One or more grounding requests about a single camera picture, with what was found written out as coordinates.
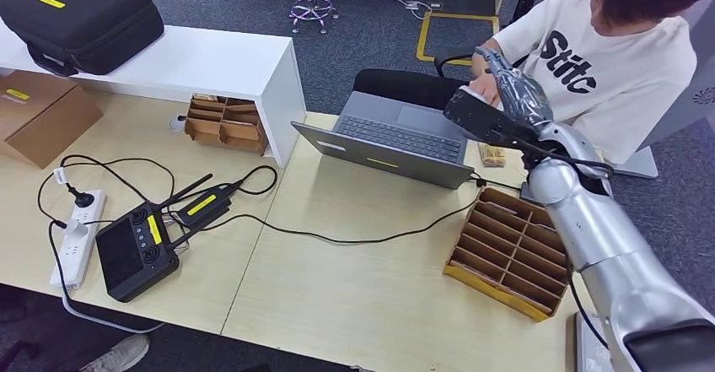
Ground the person's right hand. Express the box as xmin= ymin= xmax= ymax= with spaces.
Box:
xmin=469 ymin=72 xmax=503 ymax=108

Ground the person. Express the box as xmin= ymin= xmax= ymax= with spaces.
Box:
xmin=352 ymin=0 xmax=715 ymax=164
xmin=0 ymin=334 xmax=151 ymax=372

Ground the black office chair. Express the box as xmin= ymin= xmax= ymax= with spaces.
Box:
xmin=434 ymin=0 xmax=582 ymax=78

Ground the yellow floor tape square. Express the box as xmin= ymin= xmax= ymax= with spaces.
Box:
xmin=415 ymin=13 xmax=501 ymax=67

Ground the grey laptop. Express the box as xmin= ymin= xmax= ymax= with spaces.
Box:
xmin=291 ymin=90 xmax=476 ymax=191

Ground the small cardboard divider tray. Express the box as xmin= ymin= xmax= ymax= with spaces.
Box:
xmin=184 ymin=94 xmax=270 ymax=157

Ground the black controller with antennas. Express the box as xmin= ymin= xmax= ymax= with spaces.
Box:
xmin=95 ymin=174 xmax=214 ymax=304

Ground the grey card reader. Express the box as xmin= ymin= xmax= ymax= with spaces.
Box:
xmin=575 ymin=310 xmax=616 ymax=372

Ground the chrome stool base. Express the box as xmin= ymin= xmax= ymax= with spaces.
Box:
xmin=282 ymin=0 xmax=340 ymax=35

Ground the white desk shelf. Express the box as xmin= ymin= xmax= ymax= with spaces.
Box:
xmin=0 ymin=14 xmax=307 ymax=170

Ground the long black laptop cable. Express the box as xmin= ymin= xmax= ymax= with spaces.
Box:
xmin=164 ymin=165 xmax=524 ymax=246

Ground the large cardboard card organizer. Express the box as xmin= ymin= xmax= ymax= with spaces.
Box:
xmin=443 ymin=186 xmax=571 ymax=324

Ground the dark right wrist camera box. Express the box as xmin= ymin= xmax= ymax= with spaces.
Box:
xmin=444 ymin=85 xmax=540 ymax=152

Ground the snack packet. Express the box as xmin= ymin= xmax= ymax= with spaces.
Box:
xmin=477 ymin=143 xmax=507 ymax=168

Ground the black battery pack yellow label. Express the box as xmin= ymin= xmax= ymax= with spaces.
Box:
xmin=175 ymin=186 xmax=234 ymax=229

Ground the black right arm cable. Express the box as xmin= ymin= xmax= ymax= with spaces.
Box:
xmin=503 ymin=134 xmax=616 ymax=181
xmin=564 ymin=257 xmax=610 ymax=351

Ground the brown cardboard box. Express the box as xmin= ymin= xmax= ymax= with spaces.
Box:
xmin=0 ymin=70 xmax=104 ymax=170

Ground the black carrying case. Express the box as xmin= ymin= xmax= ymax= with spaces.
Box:
xmin=0 ymin=0 xmax=165 ymax=77

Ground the black power cable with plug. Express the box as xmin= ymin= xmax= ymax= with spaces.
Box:
xmin=36 ymin=154 xmax=176 ymax=223

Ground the white power strip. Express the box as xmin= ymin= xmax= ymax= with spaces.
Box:
xmin=49 ymin=189 xmax=107 ymax=289

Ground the white power strip cord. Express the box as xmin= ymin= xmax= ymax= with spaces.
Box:
xmin=60 ymin=285 xmax=164 ymax=336

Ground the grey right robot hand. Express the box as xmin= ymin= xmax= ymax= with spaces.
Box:
xmin=475 ymin=46 xmax=555 ymax=136

